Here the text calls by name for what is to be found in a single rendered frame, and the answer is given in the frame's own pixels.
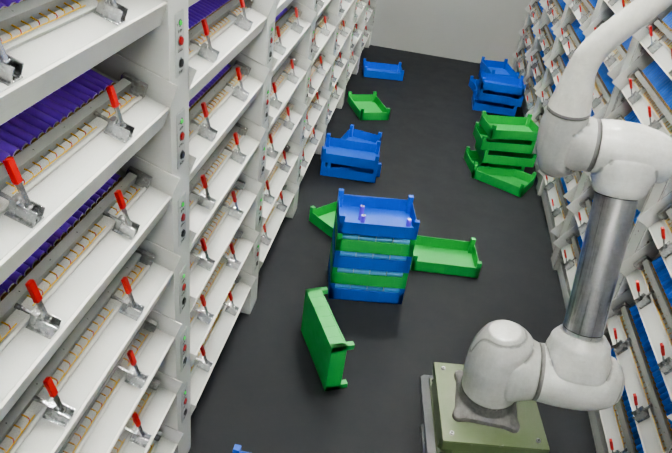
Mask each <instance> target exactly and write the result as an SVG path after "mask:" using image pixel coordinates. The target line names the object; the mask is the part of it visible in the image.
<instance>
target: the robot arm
mask: <svg viewBox="0 0 672 453"><path fill-rule="evenodd" d="M670 5H672V0H634V1H632V2H631V3H630V4H628V5H627V6H626V7H624V8H623V9H622V10H620V11H619V12H618V13H616V14H615V15H614V16H612V17H611V18H610V19H609V20H607V21H606V22H605V23H603V24H602V25H601V26H599V27H598V28H597V29H596V30H595V31H593V32H592V33H591V34H590V35H589V36H588V37H587V38H586V39H585V40H584V41H583V42H582V43H581V45H580V46H579V47H578V48H577V49H576V51H575V52H574V54H573V55H572V57H571V59H570V60H569V62H568V64H567V66H566V68H565V70H564V72H563V74H562V77H561V79H560V81H559V83H558V85H557V87H556V89H555V91H554V92H553V94H552V96H551V98H550V100H549V102H548V104H547V107H546V109H545V112H544V114H543V116H542V118H541V122H540V125H539V129H538V134H537V140H536V148H537V160H538V165H539V169H540V171H541V172H542V173H544V174H545V175H547V176H549V177H553V178H562V177H565V176H568V175H570V174H571V173H572V172H573V171H585V172H591V180H592V181H591V183H592V187H593V190H594V191H595V194H594V198H593V202H592V206H591V210H590V214H589V219H588V223H587V227H586V231H585V235H584V239H583V243H582V248H581V252H580V256H579V260H578V264H577V268H576V273H575V277H574V281H573V285H572V289H571V293H570V297H569V302H568V306H567V310H566V314H565V318H564V322H563V324H561V325H559V326H558V327H556V328H555V329H553V330H552V332H551V334H550V336H549V337H548V339H547V340H546V343H540V342H537V341H535V340H534V339H533V338H532V336H531V335H530V334H529V332H528V331H527V330H526V329H525V328H523V327H522V326H521V325H519V324H517V323H515V322H512V321H509V320H495V321H491V322H489V323H488V324H486V325H485V326H484V327H483V328H482V329H481V330H480V331H479V332H478V333H477V335H476V336H475V338H474V339H473V341H472V343H471V345H470V348H469V350H468V353H467V356H466V360H465V364H464V369H463V371H462V370H457V371H455V373H454V378H455V381H456V392H455V408H454V410H453V413H452V418H453V419H454V420H455V421H457V422H471V423H476V424H481V425H486V426H491V427H496V428H500V429H504V430H507V431H509V432H511V433H518V432H519V429H520V424H519V422H518V419H517V406H516V401H526V400H533V401H537V402H541V403H544V404H547V405H551V406H555V407H560V408H565V409H571V410H579V411H597V410H603V409H607V408H610V407H612V406H613V405H615V404H616V403H618V401H619V400H620V398H621V396H622V394H623V390H624V382H625V381H624V374H623V371H622V368H621V366H620V364H619V363H618V361H617V360H616V359H615V358H614V357H612V356H611V346H610V344H609V342H608V340H607V339H606V337H605V336H604V335H603V334H604V330H605V327H606V323H607V319H608V315H609V311H610V307H611V303H612V300H613V296H614V292H615V288H616V284H617V280H618V276H619V273H620V269H621V265H622V261H623V259H624V255H625V251H626V247H627V244H628V240H629V236H630V232H631V228H632V224H633V220H634V217H635V213H636V209H637V205H638V200H642V199H643V198H644V197H645V196H646V195H647V194H648V192H649V190H650V189H651V188H652V186H653V185H654V184H655V183H658V184H659V183H663V182H665V181H666V180H668V179H670V178H671V177H672V138H671V137H669V136H668V135H666V134H665V133H663V132H661V131H659V130H656V129H654V128H651V127H649V126H646V125H643V124H639V123H633V122H628V121H621V120H614V119H598V118H593V117H590V114H591V108H592V97H593V90H594V83H595V77H596V74H597V71H598V69H599V67H600V65H601V64H602V62H603V61H604V60H605V59H606V57H607V56H608V55H609V54H610V53H611V52H612V51H614V50H615V49H616V48H617V47H618V46H619V45H621V44H622V43H623V42H624V41H626V40H627V39H628V38H630V37H631V36H632V35H633V34H635V33H636V32H637V31H638V30H640V29H641V28H642V27H644V26H645V25H646V24H647V23H649V22H650V21H651V20H652V19H654V18H655V17H656V16H658V15H659V14H660V13H661V12H663V11H664V10H665V9H666V8H668V7H669V6H670Z"/></svg>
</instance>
